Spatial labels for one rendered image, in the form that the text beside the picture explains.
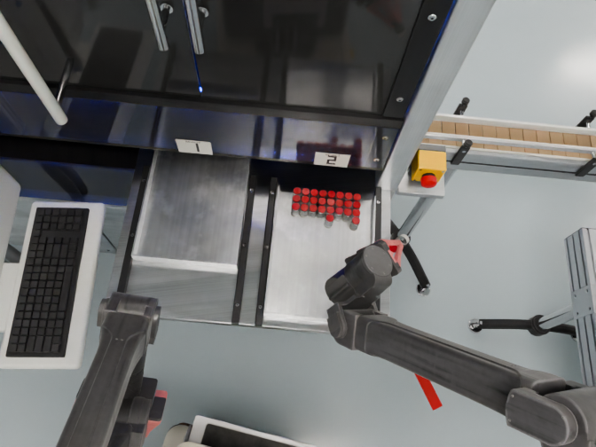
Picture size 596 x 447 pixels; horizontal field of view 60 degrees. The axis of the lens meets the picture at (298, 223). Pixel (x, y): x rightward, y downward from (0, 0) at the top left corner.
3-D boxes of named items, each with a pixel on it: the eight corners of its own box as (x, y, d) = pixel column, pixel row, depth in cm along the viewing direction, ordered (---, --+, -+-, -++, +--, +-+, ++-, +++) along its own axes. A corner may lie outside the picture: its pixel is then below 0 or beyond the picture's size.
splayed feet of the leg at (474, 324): (466, 316, 219) (479, 309, 206) (582, 326, 220) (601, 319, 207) (467, 334, 215) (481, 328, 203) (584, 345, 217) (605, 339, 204)
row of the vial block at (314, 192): (293, 193, 138) (293, 186, 134) (358, 200, 139) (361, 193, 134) (292, 201, 137) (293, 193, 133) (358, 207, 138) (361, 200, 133)
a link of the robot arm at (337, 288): (316, 289, 90) (336, 315, 89) (336, 271, 85) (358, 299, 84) (338, 271, 94) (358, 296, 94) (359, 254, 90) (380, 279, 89)
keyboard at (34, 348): (38, 208, 141) (34, 204, 139) (90, 209, 142) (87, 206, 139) (6, 357, 126) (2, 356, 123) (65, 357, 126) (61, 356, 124)
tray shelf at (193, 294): (142, 145, 144) (140, 142, 142) (389, 168, 145) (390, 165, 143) (104, 315, 125) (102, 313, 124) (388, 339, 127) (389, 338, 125)
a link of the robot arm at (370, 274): (331, 341, 84) (372, 339, 88) (371, 314, 76) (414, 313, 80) (314, 276, 90) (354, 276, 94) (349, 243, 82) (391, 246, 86)
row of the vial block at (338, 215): (291, 208, 136) (292, 201, 132) (357, 215, 137) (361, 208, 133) (290, 216, 136) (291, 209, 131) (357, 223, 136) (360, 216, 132)
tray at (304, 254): (278, 191, 138) (278, 185, 135) (373, 201, 139) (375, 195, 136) (263, 316, 125) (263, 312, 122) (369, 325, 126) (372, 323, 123)
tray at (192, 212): (158, 144, 142) (156, 137, 139) (252, 152, 143) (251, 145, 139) (134, 260, 129) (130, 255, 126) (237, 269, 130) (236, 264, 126)
